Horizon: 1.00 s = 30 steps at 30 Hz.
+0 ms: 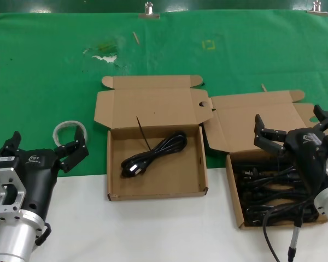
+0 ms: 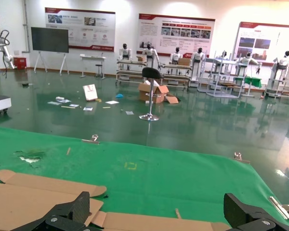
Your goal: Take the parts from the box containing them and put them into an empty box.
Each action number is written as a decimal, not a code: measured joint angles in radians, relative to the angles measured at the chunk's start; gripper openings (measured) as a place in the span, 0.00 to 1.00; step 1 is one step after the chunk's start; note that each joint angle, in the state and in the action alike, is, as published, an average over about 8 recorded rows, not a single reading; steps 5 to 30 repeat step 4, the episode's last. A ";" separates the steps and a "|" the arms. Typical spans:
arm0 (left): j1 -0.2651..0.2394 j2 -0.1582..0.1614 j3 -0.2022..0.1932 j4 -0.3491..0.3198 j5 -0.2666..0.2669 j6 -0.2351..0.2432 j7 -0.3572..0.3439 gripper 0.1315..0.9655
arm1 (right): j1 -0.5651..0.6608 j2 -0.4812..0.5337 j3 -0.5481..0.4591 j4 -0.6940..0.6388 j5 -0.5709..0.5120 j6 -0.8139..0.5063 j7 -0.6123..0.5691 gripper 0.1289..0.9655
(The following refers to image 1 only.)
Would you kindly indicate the open cardboard box with thumb notch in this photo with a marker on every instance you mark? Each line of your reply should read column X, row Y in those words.
column 158, row 188

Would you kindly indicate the clear tape roll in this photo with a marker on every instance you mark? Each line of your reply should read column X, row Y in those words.
column 62, row 125

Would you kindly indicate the green table cloth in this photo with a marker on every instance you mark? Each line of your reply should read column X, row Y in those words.
column 43, row 68

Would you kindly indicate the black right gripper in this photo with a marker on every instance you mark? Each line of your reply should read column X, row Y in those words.
column 309, row 161

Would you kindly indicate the small wooden stick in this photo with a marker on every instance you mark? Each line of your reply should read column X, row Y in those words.
column 136, row 37
column 263, row 87

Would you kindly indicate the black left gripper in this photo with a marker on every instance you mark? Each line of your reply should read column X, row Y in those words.
column 38, row 174

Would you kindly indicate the silver left wrist bracket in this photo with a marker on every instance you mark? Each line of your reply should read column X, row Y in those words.
column 0, row 174

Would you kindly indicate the silver binder clip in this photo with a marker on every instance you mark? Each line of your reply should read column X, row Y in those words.
column 317, row 9
column 148, row 12

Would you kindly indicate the open cardboard box with round hole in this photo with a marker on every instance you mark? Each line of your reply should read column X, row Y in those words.
column 248, row 120

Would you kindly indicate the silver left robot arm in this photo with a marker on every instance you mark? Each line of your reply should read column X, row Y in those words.
column 13, row 240

